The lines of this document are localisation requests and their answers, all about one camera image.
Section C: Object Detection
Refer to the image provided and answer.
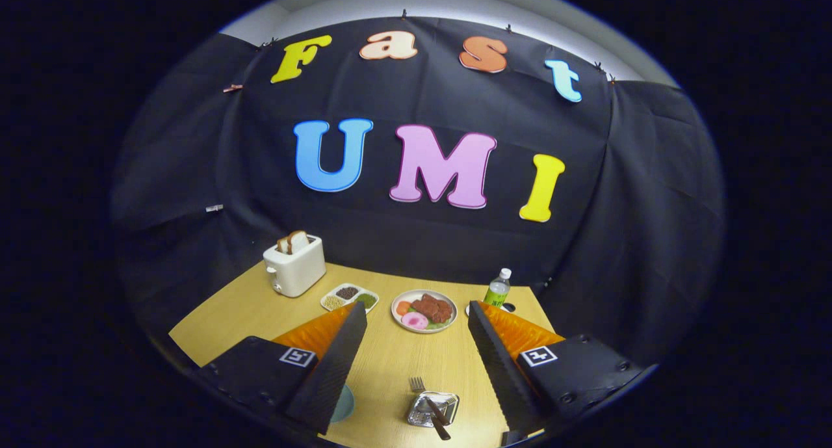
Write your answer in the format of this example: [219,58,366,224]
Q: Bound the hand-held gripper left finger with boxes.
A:
[195,302,369,436]

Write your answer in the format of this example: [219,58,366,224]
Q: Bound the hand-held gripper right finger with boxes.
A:
[467,300,658,445]

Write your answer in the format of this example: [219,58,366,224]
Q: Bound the metal fork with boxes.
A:
[409,376,452,441]

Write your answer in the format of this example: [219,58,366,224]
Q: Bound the light green plate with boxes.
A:
[330,384,356,423]

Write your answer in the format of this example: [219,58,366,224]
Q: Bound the white saucer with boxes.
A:
[465,302,516,319]

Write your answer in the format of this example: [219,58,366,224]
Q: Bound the clear water bottle green label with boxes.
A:
[483,268,512,309]

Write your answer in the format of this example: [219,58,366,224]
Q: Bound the white three-compartment seasoning tray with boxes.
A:
[320,282,380,315]

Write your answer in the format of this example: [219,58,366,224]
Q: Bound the white plate with food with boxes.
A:
[391,289,458,334]

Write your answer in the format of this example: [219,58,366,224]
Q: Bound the brown meat pieces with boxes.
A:
[411,294,454,324]

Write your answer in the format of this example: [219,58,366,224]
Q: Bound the perforated metal basket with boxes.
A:
[408,391,460,428]

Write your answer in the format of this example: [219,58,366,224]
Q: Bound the white toaster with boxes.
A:
[263,235,327,298]

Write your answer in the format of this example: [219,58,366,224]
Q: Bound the black backdrop cloth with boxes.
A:
[110,16,725,364]

